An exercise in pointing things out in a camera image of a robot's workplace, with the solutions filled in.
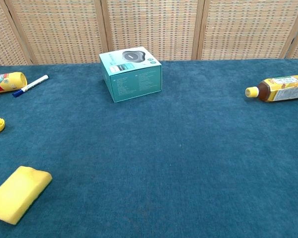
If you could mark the tea bottle with yellow label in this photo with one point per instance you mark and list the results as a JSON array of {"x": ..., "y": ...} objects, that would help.
[{"x": 283, "y": 89}]

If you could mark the yellow and red can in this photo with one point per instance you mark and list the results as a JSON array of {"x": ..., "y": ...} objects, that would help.
[{"x": 7, "y": 81}]

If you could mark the woven wicker folding screen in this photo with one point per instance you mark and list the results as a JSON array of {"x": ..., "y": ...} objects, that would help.
[{"x": 151, "y": 24}]

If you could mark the teal cardboard product box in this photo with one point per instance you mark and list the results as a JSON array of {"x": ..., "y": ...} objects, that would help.
[{"x": 135, "y": 84}]

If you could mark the white marker with blue cap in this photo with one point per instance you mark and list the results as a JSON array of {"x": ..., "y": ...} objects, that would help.
[{"x": 31, "y": 85}]

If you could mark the yellow sponge with green backing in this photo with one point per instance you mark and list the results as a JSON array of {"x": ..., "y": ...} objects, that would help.
[{"x": 17, "y": 193}]

